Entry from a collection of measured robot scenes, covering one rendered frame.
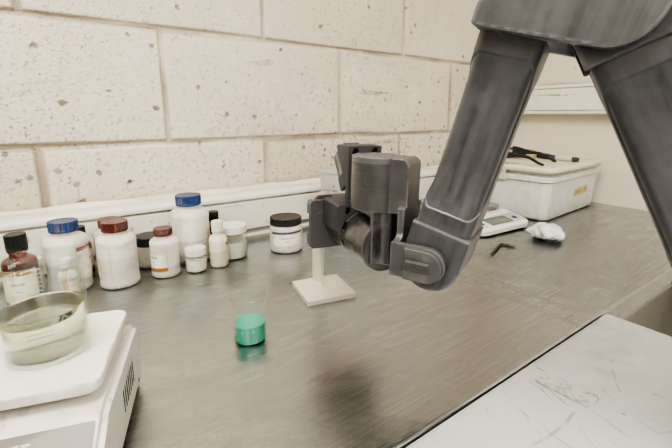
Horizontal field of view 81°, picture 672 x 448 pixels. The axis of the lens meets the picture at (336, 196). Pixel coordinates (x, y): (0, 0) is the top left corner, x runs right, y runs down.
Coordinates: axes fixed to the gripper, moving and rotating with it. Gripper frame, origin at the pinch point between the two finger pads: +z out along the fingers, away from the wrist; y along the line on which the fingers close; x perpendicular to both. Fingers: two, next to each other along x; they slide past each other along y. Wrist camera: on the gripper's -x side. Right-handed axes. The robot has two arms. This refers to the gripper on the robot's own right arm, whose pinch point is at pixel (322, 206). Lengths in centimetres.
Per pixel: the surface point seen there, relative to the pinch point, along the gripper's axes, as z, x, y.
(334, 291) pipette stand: -2.6, 13.2, -1.2
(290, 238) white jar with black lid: 18.7, 11.1, -0.2
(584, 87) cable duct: 32, -23, -100
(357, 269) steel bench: 5.8, 14.1, -9.3
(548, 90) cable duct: 43, -22, -97
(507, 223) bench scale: 13, 12, -53
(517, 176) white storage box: 23, 2, -65
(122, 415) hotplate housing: -22.6, 10.6, 26.2
